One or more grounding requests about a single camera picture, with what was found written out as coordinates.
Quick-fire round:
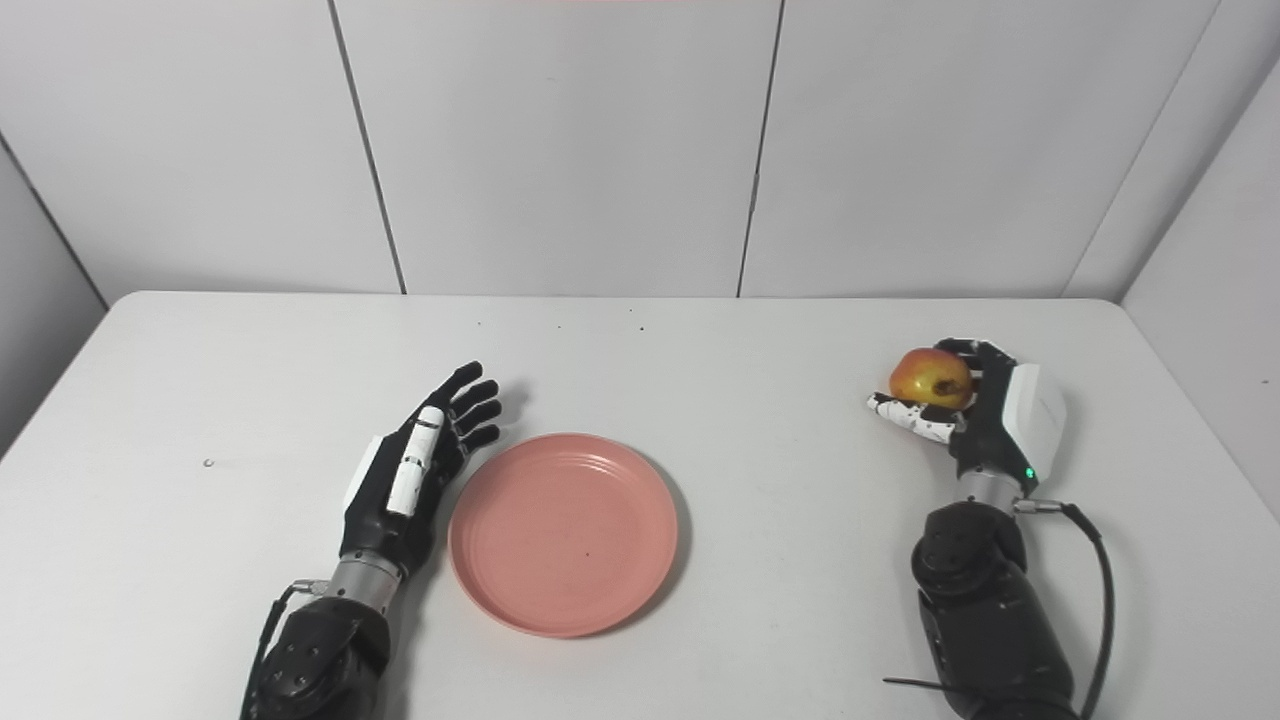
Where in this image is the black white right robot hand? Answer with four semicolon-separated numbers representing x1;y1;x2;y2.
866;337;1069;498

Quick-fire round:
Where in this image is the pink round plate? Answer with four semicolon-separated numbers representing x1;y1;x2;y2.
448;432;680;639

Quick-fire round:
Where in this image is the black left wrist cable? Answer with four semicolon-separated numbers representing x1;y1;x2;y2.
240;578;331;720

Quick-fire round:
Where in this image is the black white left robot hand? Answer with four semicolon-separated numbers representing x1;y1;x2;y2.
339;361;503;579

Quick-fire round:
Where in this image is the red yellow pomegranate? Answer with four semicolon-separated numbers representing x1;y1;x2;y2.
889;347;976;411

